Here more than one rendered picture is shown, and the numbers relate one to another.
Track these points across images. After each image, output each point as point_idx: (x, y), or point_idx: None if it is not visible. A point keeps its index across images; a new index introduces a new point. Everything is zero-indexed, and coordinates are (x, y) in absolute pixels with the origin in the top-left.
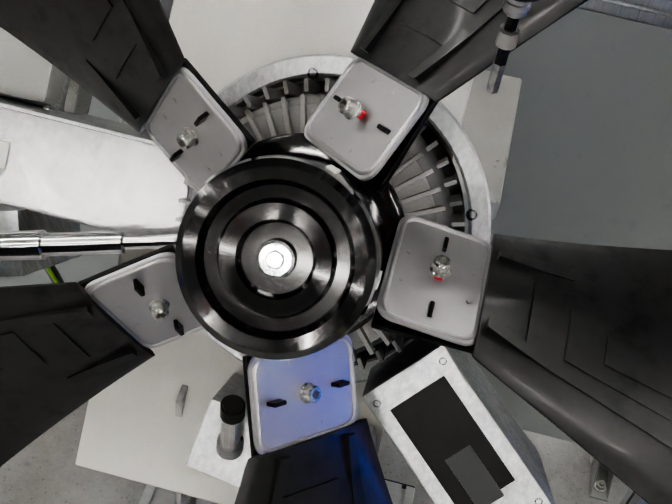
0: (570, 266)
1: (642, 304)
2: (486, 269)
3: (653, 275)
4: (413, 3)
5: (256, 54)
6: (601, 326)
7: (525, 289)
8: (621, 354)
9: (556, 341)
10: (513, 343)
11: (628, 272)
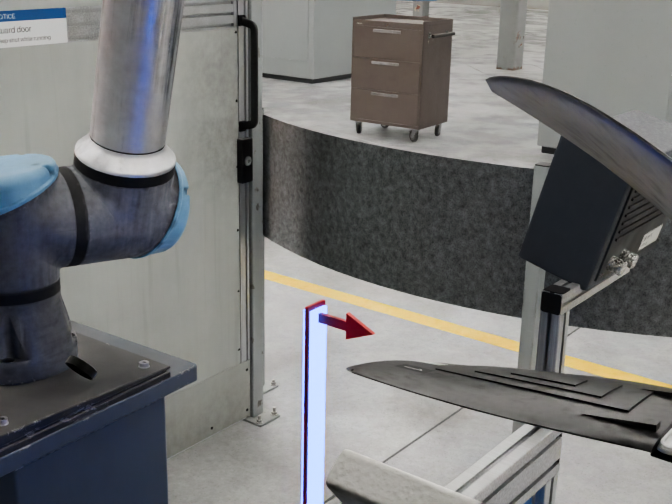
0: (584, 417)
1: (529, 394)
2: (671, 430)
3: (505, 401)
4: None
5: None
6: (578, 389)
7: (640, 410)
8: (569, 380)
9: (624, 390)
10: (667, 389)
11: (528, 406)
